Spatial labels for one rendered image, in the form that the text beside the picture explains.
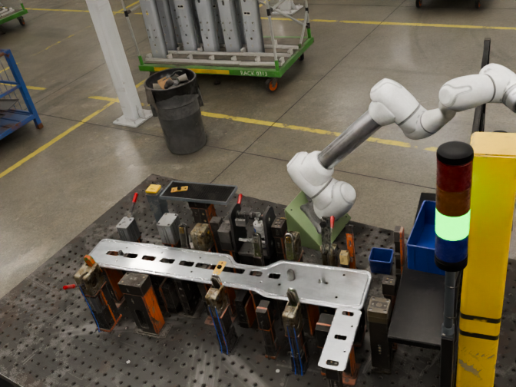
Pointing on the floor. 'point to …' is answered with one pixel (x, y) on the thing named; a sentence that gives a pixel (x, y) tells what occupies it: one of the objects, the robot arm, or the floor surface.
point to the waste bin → (177, 108)
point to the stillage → (11, 118)
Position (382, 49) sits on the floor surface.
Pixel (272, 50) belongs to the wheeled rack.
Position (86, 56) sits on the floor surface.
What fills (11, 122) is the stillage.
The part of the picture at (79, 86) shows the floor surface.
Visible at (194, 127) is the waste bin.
